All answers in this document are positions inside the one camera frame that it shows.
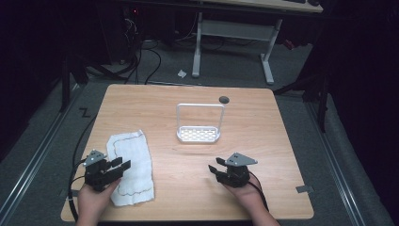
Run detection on black metal stand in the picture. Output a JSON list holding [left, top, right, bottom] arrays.
[[272, 70, 331, 134], [58, 53, 130, 113]]

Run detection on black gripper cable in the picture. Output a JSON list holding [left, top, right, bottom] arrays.
[[68, 115, 99, 222], [247, 171, 270, 212]]

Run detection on person's left hand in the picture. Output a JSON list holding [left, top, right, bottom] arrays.
[[76, 178, 122, 218]]

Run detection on desk with white legs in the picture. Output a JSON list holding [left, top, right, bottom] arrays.
[[191, 0, 325, 86]]

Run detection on white cloth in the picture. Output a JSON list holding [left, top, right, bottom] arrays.
[[105, 129, 155, 207]]

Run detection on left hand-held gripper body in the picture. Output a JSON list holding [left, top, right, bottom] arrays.
[[82, 149, 111, 193]]

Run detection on white rack with handle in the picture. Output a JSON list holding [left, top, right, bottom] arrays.
[[175, 103, 226, 144]]

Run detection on dark computer tower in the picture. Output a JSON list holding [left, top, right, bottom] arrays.
[[96, 0, 144, 65]]

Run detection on grey tape strip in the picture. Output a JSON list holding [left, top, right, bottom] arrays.
[[295, 185, 315, 195], [57, 188, 80, 199]]

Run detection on person's right hand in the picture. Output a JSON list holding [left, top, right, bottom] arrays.
[[223, 174, 268, 217]]

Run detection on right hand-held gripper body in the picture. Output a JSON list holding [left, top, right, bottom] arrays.
[[215, 152, 259, 189]]

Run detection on bundle of black floor cables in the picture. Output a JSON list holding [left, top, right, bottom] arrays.
[[121, 17, 163, 86]]

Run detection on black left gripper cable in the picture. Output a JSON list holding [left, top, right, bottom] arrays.
[[68, 115, 99, 222]]

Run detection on metal floor rail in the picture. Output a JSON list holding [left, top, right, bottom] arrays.
[[305, 102, 367, 226], [0, 82, 83, 220]]

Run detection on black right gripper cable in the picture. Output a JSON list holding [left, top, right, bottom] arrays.
[[247, 171, 270, 212]]

